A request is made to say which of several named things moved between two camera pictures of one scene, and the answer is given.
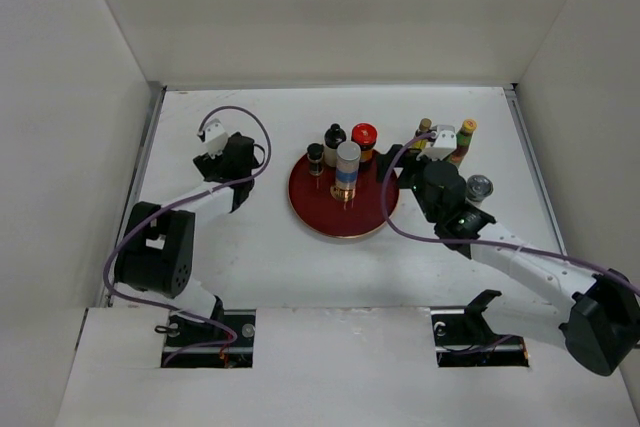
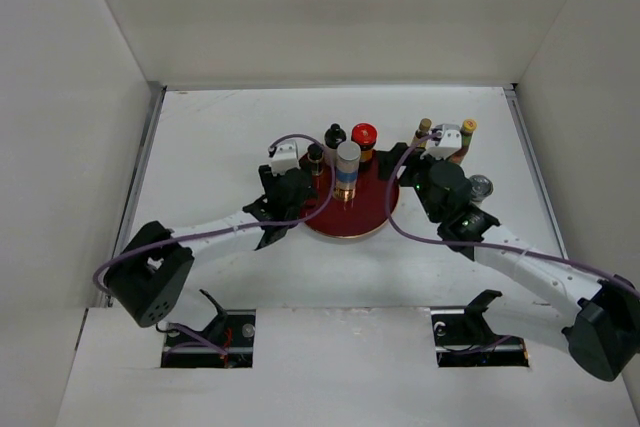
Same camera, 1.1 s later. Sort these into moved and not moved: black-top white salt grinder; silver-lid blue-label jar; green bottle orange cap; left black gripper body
Moved: left black gripper body
Not moved: green bottle orange cap; silver-lid blue-label jar; black-top white salt grinder
